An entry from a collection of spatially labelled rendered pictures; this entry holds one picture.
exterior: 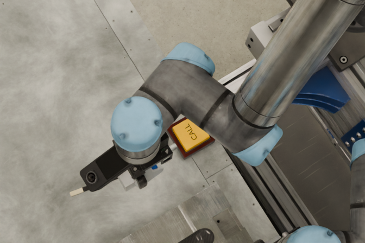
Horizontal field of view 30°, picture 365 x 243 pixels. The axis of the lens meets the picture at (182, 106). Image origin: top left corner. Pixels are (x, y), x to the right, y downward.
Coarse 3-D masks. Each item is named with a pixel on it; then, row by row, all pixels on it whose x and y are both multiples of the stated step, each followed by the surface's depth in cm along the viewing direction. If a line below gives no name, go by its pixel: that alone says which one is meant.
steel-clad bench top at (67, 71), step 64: (0, 0) 157; (64, 0) 158; (128, 0) 159; (0, 64) 153; (64, 64) 154; (128, 64) 154; (0, 128) 149; (64, 128) 150; (0, 192) 145; (64, 192) 146; (128, 192) 147; (192, 192) 147
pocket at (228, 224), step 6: (228, 210) 140; (216, 216) 140; (222, 216) 140; (228, 216) 140; (234, 216) 139; (216, 222) 139; (222, 222) 139; (228, 222) 139; (234, 222) 140; (240, 222) 138; (222, 228) 139; (228, 228) 139; (234, 228) 139; (240, 228) 138; (228, 234) 139; (234, 234) 139
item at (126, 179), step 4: (172, 144) 136; (172, 148) 136; (176, 148) 136; (152, 168) 134; (156, 168) 134; (124, 172) 132; (128, 172) 132; (120, 176) 131; (124, 176) 131; (128, 176) 132; (120, 180) 133; (124, 180) 131; (128, 180) 131; (132, 180) 131; (124, 184) 131; (128, 184) 131; (132, 184) 132; (124, 188) 134; (128, 188) 134
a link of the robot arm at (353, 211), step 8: (352, 208) 104; (360, 208) 103; (352, 216) 104; (360, 216) 102; (352, 224) 103; (360, 224) 102; (344, 232) 102; (352, 232) 102; (360, 232) 101; (352, 240) 100; (360, 240) 100
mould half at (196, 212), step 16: (208, 192) 138; (176, 208) 137; (192, 208) 137; (208, 208) 137; (224, 208) 138; (160, 224) 137; (176, 224) 137; (192, 224) 136; (208, 224) 137; (128, 240) 135; (144, 240) 136; (160, 240) 136; (176, 240) 136; (224, 240) 136; (240, 240) 136
